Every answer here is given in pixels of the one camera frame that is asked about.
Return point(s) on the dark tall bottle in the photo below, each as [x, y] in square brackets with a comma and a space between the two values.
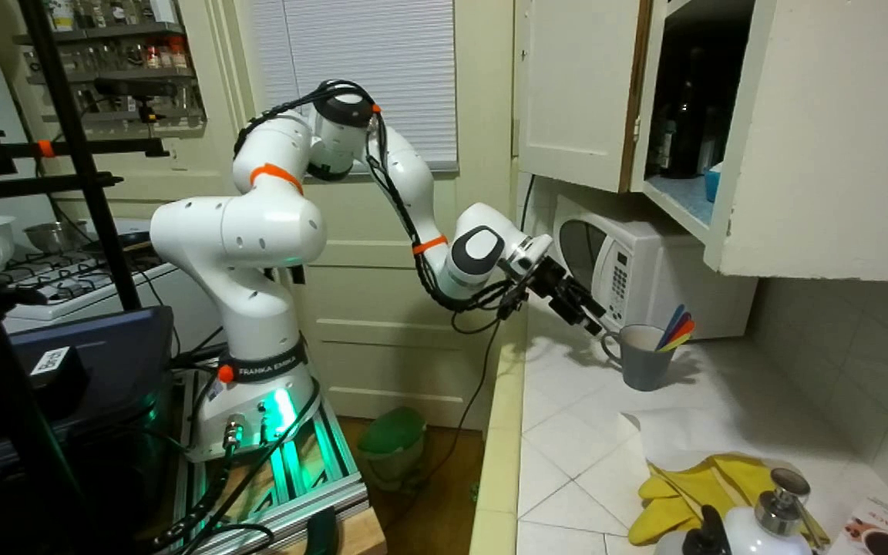
[677, 112]

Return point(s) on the green bin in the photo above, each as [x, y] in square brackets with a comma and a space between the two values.
[393, 447]

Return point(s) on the cream open cabinet door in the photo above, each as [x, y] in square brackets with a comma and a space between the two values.
[846, 135]

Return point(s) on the grey mug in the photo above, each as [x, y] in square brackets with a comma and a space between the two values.
[644, 359]

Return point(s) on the orange plastic stick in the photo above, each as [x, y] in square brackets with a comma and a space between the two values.
[679, 339]

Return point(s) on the white pump soap bottle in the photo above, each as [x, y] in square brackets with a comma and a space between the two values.
[771, 536]

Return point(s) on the dark blue case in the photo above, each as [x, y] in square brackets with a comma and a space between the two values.
[107, 359]

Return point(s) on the white microwave oven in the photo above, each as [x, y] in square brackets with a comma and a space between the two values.
[630, 267]

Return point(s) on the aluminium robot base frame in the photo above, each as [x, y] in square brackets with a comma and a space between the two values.
[290, 465]

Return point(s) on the blue plastic stick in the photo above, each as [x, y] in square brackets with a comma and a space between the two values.
[672, 319]

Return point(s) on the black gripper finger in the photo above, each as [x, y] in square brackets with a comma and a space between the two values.
[587, 324]
[589, 302]

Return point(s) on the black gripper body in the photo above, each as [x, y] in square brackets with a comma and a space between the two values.
[557, 287]

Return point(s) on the shelf with spice jars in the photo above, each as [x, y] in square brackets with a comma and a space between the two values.
[115, 62]

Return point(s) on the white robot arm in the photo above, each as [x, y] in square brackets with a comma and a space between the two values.
[228, 232]

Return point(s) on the cream closed cabinet door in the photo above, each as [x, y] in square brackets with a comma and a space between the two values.
[570, 94]

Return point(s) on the kitchen stove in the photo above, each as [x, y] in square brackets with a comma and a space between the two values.
[75, 278]

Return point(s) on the red plastic stick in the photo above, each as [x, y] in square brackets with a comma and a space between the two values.
[683, 331]

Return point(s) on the blue patterned shelf liner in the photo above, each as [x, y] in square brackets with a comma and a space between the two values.
[683, 197]

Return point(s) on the white window blind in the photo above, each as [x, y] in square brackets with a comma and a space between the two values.
[403, 72]

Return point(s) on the blue bowl with white filters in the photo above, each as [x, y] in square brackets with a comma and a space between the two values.
[714, 185]

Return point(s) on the cream wall cabinet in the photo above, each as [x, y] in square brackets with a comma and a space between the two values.
[696, 216]

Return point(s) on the black camera stand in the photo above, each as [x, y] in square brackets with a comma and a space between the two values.
[85, 156]

